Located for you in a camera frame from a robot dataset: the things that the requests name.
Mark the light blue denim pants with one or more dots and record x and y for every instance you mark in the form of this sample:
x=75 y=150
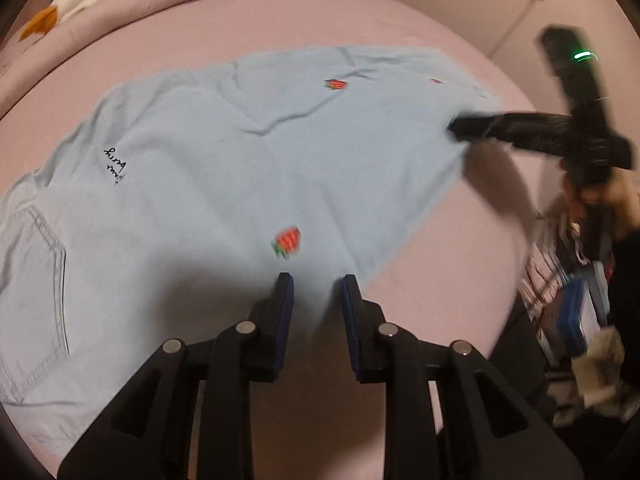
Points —
x=200 y=185

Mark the person's right hand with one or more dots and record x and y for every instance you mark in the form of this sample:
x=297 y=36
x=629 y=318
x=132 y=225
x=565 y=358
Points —
x=622 y=197

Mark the person's right forearm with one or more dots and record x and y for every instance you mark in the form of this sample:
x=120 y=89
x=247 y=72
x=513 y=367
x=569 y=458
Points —
x=627 y=300

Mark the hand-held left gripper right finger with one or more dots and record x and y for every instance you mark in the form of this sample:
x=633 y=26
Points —
x=350 y=320

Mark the blue box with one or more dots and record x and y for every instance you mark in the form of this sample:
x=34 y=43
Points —
x=570 y=315

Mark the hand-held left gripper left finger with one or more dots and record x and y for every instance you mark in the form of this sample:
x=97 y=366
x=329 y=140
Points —
x=285 y=305

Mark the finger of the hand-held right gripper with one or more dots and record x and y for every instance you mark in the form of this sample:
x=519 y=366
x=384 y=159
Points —
x=505 y=130

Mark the pink bed sheet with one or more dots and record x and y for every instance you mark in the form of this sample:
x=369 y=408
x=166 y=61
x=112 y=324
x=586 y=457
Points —
x=450 y=270

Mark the plaid cloth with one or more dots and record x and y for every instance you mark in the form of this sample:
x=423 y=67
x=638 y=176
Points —
x=542 y=265

